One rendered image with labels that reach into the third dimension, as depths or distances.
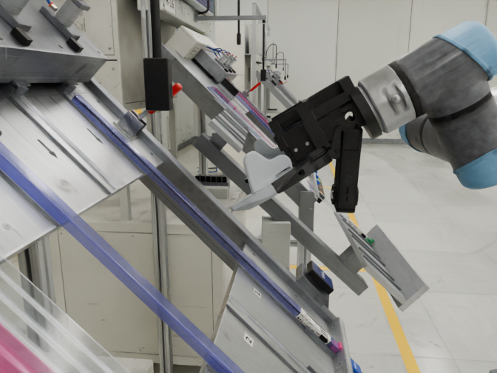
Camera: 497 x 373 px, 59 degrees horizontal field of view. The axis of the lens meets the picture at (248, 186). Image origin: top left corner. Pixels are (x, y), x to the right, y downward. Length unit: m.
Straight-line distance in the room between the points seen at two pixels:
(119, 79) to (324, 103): 1.06
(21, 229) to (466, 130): 0.48
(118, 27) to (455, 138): 1.18
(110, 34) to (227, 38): 3.57
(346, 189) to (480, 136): 0.17
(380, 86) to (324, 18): 7.60
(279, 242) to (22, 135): 0.58
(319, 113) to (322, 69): 7.52
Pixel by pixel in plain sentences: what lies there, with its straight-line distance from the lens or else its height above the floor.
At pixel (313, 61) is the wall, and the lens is 8.07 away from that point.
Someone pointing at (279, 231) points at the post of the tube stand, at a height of 0.80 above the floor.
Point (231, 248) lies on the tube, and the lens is 0.61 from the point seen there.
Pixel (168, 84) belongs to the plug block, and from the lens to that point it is 0.40.
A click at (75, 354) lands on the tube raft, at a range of 0.32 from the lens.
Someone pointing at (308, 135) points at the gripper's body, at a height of 1.04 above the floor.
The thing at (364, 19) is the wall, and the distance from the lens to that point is 8.20.
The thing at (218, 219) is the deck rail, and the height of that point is 0.89.
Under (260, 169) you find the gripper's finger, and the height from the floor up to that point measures 1.00.
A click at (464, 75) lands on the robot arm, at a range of 0.57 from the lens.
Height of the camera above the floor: 1.10
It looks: 13 degrees down
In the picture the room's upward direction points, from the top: straight up
